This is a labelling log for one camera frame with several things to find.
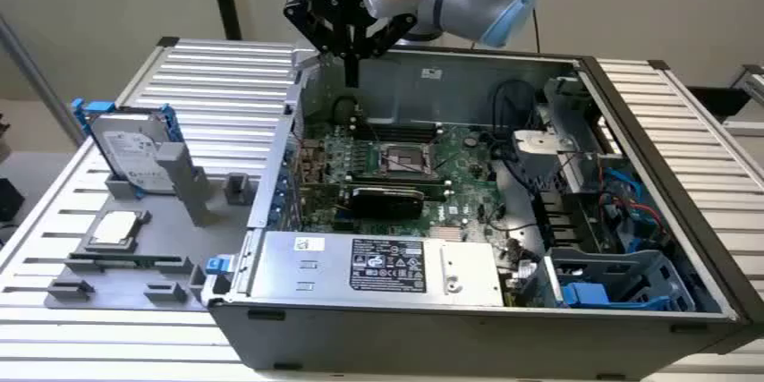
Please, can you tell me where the CPU socket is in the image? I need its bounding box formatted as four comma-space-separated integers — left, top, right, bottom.
372, 142, 441, 178

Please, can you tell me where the hard disk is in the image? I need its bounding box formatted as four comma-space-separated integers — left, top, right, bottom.
71, 98, 181, 199

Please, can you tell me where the blue plastic disk carrier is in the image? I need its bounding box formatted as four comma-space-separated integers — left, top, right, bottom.
564, 282, 611, 310

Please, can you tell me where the open black PC case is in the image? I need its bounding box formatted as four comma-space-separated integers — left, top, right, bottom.
201, 39, 755, 373

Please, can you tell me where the black box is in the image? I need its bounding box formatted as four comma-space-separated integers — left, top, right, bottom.
0, 177, 27, 223

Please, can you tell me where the red wire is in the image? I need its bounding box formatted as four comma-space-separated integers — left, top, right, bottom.
617, 200, 668, 238

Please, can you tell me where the blue wire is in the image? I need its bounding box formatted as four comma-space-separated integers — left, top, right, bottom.
599, 166, 649, 253

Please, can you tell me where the silver CPU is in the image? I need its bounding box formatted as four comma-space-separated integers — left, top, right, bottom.
89, 210, 143, 248

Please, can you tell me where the black RAM slot bank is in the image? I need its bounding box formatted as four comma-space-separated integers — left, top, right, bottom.
361, 122, 439, 140

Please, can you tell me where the aluminium frame profile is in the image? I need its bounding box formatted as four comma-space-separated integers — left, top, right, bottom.
0, 13, 85, 147

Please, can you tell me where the silver metal drive cage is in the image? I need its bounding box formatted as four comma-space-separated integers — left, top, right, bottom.
511, 77, 625, 193

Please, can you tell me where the silver power supply unit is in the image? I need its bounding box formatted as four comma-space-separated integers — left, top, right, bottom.
247, 230, 507, 308

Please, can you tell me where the aluminium frame with black bracket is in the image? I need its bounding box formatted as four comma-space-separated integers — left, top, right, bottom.
685, 64, 764, 135

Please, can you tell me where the thin black hanging cable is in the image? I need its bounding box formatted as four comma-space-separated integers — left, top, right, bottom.
528, 0, 543, 55

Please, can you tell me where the grey parts rack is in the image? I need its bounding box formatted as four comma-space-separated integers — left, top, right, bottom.
44, 142, 265, 311

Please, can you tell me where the short black cable loop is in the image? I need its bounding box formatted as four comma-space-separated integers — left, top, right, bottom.
332, 95, 360, 127

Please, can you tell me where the blue case latch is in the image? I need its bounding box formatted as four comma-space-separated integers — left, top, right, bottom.
203, 255, 232, 276

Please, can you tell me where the green RAM stick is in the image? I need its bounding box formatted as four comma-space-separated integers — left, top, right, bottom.
67, 253, 185, 267

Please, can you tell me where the green motherboard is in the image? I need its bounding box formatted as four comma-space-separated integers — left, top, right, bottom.
291, 124, 521, 241

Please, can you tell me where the black graphics card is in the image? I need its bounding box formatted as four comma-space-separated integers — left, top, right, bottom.
344, 184, 428, 223

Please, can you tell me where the long black cable loop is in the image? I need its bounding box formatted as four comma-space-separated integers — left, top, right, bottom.
488, 80, 540, 137

